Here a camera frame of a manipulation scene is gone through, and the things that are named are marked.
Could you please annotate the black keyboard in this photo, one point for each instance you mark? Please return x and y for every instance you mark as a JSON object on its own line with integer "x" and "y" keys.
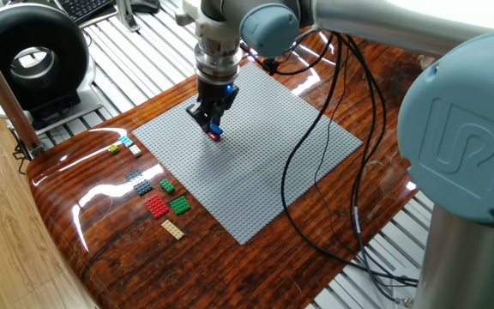
{"x": 84, "y": 8}

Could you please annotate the blue long Lego brick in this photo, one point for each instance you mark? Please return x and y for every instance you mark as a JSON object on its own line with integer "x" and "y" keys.
{"x": 216, "y": 129}

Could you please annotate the dark grey Lego plate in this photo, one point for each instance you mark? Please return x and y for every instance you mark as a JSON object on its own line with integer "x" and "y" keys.
{"x": 139, "y": 182}

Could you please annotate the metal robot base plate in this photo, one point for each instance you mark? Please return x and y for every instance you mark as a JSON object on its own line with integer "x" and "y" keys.
{"x": 403, "y": 296}

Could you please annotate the aluminium bracket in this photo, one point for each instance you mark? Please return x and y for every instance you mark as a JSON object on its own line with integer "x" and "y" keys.
{"x": 127, "y": 17}

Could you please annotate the white small Lego brick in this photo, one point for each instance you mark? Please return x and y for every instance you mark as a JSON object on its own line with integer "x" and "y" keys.
{"x": 135, "y": 150}

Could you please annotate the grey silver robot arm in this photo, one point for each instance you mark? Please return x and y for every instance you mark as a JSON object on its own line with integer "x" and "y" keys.
{"x": 461, "y": 137}

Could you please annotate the glossy wood-grain table mat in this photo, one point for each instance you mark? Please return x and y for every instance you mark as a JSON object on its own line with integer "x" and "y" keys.
{"x": 230, "y": 274}

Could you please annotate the red Lego plate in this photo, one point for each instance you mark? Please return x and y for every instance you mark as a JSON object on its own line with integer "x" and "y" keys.
{"x": 157, "y": 206}

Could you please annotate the black computer mouse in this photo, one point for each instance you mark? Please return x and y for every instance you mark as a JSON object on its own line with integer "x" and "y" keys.
{"x": 144, "y": 6}

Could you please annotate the green square Lego plate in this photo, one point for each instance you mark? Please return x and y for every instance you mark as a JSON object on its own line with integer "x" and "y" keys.
{"x": 180, "y": 205}

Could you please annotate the tan Lego plate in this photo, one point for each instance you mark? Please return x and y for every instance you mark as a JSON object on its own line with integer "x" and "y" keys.
{"x": 172, "y": 229}

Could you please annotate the red long Lego brick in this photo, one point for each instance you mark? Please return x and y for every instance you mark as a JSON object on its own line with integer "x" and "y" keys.
{"x": 213, "y": 137}

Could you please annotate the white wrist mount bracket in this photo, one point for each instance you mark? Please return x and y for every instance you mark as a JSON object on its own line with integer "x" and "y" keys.
{"x": 212, "y": 28}

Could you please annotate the grey Lego baseplate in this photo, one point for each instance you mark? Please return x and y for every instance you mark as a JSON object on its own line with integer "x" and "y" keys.
{"x": 247, "y": 171}

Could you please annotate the light blue small Lego brick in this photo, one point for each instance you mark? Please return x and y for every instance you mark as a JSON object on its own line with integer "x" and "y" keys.
{"x": 125, "y": 141}

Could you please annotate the brown wooden pole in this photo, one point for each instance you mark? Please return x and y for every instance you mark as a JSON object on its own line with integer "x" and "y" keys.
{"x": 2, "y": 94}

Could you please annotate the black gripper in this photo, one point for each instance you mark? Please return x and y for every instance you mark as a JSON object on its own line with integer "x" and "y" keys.
{"x": 215, "y": 98}

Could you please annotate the lime green small Lego brick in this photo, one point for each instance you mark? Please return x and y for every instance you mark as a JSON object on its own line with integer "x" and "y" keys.
{"x": 113, "y": 149}

